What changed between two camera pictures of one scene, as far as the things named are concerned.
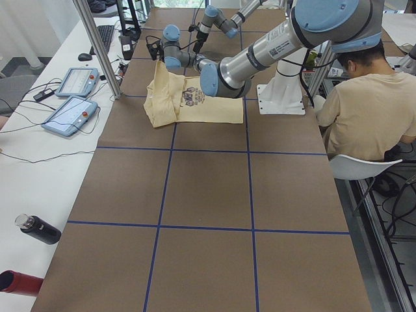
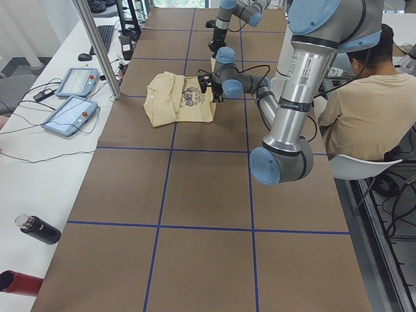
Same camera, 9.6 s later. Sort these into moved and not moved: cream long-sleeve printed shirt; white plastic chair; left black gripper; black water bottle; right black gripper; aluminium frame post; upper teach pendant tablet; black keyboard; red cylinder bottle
Moved: cream long-sleeve printed shirt; left black gripper; right black gripper
Not moved: white plastic chair; black keyboard; red cylinder bottle; black water bottle; aluminium frame post; upper teach pendant tablet
